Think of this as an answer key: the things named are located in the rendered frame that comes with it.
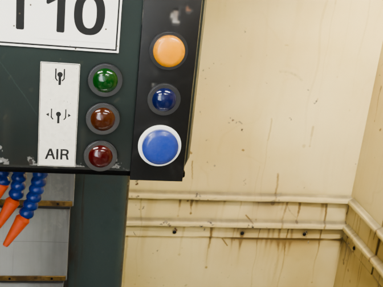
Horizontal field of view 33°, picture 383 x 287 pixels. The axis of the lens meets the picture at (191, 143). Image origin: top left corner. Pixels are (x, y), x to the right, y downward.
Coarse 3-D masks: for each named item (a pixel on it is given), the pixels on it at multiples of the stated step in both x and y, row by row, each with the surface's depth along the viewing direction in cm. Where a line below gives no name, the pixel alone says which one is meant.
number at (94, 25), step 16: (48, 0) 48; (64, 0) 48; (80, 0) 48; (96, 0) 48; (112, 0) 48; (48, 16) 48; (64, 16) 48; (80, 16) 48; (96, 16) 49; (48, 32) 48; (64, 32) 49; (80, 32) 49; (96, 32) 49
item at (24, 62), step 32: (128, 0) 49; (128, 32) 50; (0, 64) 49; (32, 64) 49; (96, 64) 50; (128, 64) 50; (0, 96) 50; (32, 96) 50; (96, 96) 51; (128, 96) 51; (192, 96) 53; (0, 128) 50; (32, 128) 51; (128, 128) 52; (192, 128) 55; (0, 160) 51; (32, 160) 52; (128, 160) 53
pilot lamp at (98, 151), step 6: (96, 150) 52; (102, 150) 52; (108, 150) 52; (90, 156) 52; (96, 156) 52; (102, 156) 52; (108, 156) 52; (90, 162) 52; (96, 162) 52; (102, 162) 52; (108, 162) 52
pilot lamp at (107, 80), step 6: (96, 72) 50; (102, 72) 50; (108, 72) 50; (114, 72) 50; (96, 78) 50; (102, 78) 50; (108, 78) 50; (114, 78) 50; (96, 84) 50; (102, 84) 50; (108, 84) 50; (114, 84) 50; (102, 90) 50; (108, 90) 50
